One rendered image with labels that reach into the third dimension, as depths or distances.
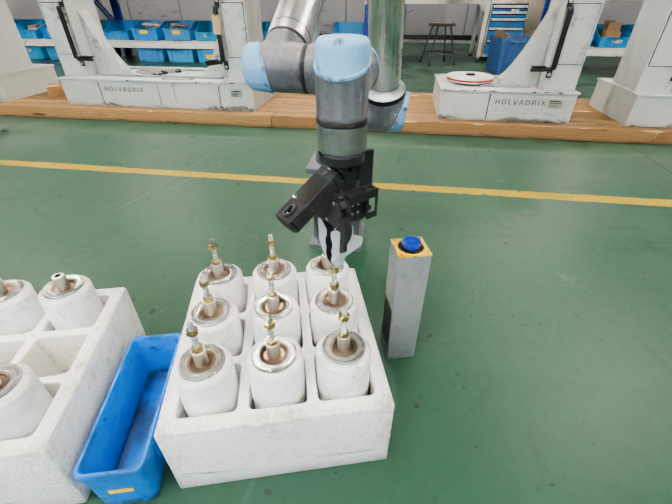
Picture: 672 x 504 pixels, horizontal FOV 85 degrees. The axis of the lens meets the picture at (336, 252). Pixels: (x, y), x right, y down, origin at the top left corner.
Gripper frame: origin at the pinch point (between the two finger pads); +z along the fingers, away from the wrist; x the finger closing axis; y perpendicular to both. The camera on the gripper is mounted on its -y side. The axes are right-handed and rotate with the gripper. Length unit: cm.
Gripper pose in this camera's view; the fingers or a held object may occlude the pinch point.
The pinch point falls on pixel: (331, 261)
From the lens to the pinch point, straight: 67.1
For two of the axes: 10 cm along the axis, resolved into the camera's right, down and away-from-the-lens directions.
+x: -5.9, -4.6, 6.6
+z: 0.0, 8.2, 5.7
